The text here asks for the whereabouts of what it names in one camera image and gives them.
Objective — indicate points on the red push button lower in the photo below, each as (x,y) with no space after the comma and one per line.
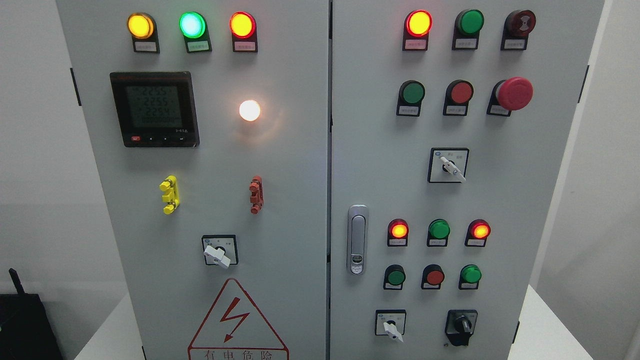
(432,277)

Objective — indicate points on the red lit indicator lower left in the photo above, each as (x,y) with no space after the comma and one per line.
(398,233)

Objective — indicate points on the black device with antenna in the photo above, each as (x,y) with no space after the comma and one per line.
(26,333)

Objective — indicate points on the green push button upper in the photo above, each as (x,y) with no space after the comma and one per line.
(410,96)

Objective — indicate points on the red lit indicator door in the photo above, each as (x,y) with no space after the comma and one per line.
(244,32)
(416,29)

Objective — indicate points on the green push button lower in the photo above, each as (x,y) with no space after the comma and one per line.
(394,277)

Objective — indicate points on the yellow indicator light top left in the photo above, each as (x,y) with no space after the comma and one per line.
(144,33)

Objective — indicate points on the red emergency stop button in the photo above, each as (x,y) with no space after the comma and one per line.
(509,95)

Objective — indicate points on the white selector switch bottom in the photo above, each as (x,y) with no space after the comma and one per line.
(390,323)

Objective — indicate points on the white selector switch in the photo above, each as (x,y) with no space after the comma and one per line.
(448,165)
(390,323)

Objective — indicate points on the green push button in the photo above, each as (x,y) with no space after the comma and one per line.
(410,96)
(394,277)

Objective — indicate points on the red push button upper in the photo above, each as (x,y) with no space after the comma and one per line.
(457,98)

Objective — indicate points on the red terminal connector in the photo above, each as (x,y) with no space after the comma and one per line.
(256,194)

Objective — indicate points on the green indicator bottom right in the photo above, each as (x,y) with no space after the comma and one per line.
(469,277)

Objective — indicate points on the grey right cabinet door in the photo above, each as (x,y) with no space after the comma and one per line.
(382,160)

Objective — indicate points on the white selector switch upper right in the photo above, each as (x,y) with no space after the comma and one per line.
(448,165)

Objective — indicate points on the white selector switch left door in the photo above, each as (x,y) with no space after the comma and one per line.
(220,250)

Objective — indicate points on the black digital power meter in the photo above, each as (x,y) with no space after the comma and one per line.
(156,109)

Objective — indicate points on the red indicator lower right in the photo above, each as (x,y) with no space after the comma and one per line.
(477,234)

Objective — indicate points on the white lit indicator light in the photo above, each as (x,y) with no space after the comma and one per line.
(249,110)

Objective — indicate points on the red lit indicator left door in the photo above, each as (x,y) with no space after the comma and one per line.
(244,32)

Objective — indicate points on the green indicator lower middle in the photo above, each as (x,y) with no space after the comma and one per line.
(438,233)

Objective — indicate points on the yellow terminal connector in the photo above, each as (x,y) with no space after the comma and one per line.
(170,196)

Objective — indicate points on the red electric warning sticker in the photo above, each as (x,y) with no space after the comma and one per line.
(234,328)

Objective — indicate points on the dark red buzzer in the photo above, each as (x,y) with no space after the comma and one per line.
(516,30)

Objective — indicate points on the grey left cabinet door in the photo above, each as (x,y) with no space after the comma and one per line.
(282,250)

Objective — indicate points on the silver door handle lock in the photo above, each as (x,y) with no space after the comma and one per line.
(357,229)

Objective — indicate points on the red push button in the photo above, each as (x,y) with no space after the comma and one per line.
(457,98)
(432,277)

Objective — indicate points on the grey cabinet door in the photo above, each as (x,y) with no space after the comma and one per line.
(382,160)
(282,250)

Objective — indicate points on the red lit indicator right door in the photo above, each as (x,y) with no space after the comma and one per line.
(416,29)

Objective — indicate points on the green indicator top right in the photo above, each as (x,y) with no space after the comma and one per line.
(467,26)

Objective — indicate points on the green lit indicator light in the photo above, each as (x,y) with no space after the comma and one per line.
(194,29)

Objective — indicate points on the black knob selector switch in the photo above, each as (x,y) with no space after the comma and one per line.
(460,325)

